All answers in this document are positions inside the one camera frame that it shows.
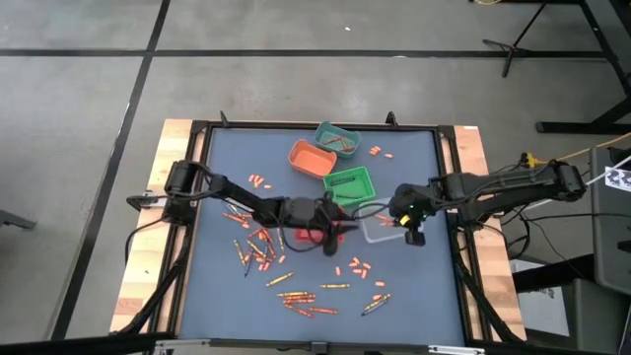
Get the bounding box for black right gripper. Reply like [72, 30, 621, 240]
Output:
[387, 182, 438, 248]

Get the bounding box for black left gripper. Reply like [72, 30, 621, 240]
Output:
[278, 190, 361, 258]

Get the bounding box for wooden table board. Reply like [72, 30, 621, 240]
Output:
[451, 124, 527, 342]
[108, 117, 208, 334]

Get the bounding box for dark grey box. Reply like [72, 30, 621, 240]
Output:
[560, 277, 631, 355]

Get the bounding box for red slotted plastic basket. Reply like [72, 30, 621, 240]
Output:
[294, 219, 345, 246]

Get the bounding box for black floor cable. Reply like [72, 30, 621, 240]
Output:
[522, 210, 631, 223]

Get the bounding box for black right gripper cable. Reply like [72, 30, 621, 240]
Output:
[352, 199, 395, 222]

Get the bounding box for orange plastic bin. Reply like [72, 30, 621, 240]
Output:
[287, 138, 339, 180]

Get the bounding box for clear plastic container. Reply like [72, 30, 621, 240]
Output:
[355, 196, 411, 245]

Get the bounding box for green slotted plastic basket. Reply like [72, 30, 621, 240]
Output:
[321, 166, 378, 209]

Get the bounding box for black stand legs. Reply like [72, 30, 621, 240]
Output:
[481, 0, 631, 137]

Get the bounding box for black rig crossbeam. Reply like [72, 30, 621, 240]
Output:
[0, 330, 631, 355]

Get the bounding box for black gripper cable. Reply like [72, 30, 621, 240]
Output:
[352, 199, 395, 222]
[275, 229, 341, 255]

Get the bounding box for grey cabinet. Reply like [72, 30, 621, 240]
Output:
[589, 146, 631, 297]

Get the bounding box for black white fiducial tag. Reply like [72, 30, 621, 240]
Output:
[604, 166, 631, 193]

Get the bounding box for yellow extension cable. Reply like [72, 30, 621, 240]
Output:
[521, 131, 631, 167]

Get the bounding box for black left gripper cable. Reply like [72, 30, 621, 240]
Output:
[275, 229, 341, 255]

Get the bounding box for teal plastic bin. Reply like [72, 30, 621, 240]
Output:
[314, 120, 363, 161]

